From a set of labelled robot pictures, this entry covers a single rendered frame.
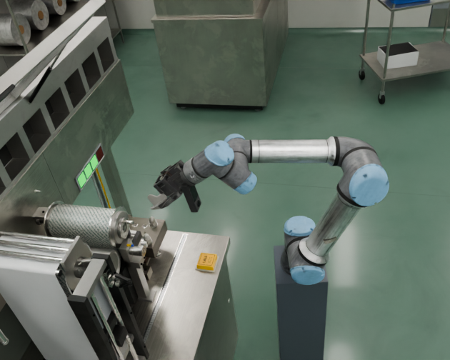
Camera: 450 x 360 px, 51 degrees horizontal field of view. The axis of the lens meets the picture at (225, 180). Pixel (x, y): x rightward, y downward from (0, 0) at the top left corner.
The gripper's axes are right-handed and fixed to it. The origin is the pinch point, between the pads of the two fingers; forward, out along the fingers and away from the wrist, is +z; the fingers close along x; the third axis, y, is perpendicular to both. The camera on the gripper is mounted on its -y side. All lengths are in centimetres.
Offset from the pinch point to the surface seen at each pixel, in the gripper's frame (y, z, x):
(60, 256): 16.1, 8.5, 31.2
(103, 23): 53, 20, -82
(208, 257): -39.0, 22.0, -15.6
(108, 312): -6.0, 12.7, 34.5
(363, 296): -154, 28, -74
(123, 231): -0.3, 19.0, 2.5
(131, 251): -6.9, 20.5, 6.4
